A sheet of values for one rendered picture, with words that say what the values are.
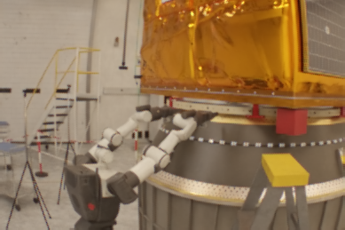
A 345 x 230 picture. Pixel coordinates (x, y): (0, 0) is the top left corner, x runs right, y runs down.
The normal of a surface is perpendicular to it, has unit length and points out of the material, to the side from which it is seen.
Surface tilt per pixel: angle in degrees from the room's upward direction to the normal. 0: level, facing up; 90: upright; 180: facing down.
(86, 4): 90
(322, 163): 62
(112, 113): 90
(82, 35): 90
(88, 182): 90
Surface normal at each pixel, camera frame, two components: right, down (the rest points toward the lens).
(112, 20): 0.52, 0.05
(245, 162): -0.32, -0.44
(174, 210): -0.73, 0.00
